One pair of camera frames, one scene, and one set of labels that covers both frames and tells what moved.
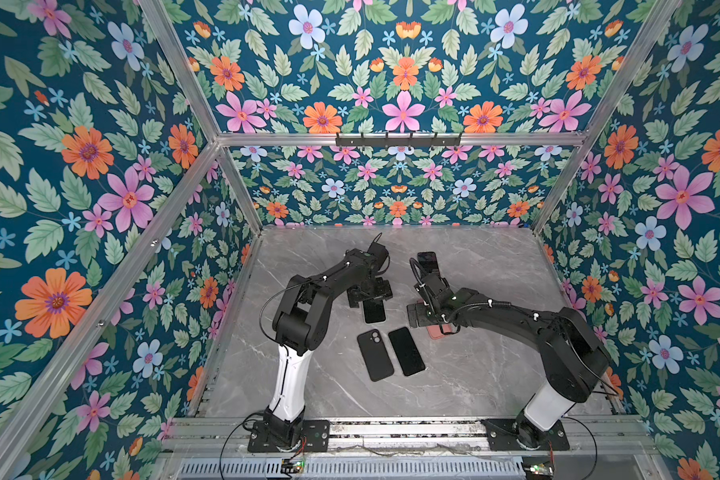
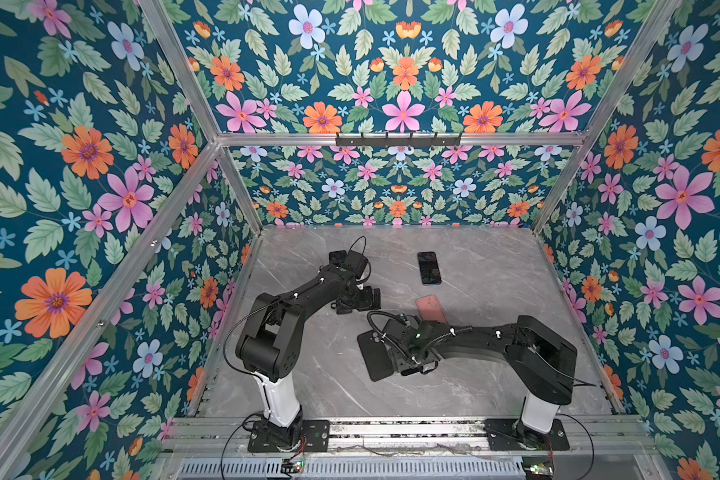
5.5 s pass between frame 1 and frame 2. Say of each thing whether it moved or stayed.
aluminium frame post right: stayed
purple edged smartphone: moved
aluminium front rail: stayed
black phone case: stayed
